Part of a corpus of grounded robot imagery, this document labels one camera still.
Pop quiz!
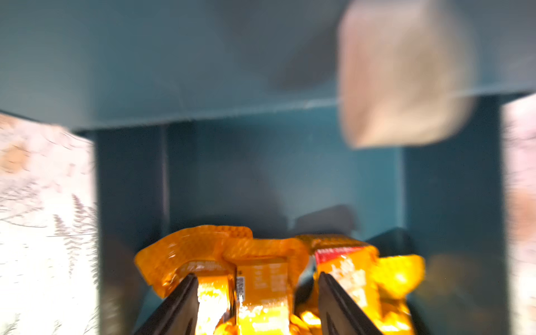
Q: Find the orange cookie packet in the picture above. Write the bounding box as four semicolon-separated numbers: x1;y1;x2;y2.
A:
291;234;426;334
135;226;309;334

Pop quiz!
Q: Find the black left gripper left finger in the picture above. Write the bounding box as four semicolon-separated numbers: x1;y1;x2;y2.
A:
134;274;200;335

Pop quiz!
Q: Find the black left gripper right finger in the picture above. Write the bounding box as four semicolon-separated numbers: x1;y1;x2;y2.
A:
318;272;382;335

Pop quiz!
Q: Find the teal drawer cabinet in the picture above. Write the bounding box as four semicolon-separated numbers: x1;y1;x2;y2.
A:
1;1;535;334

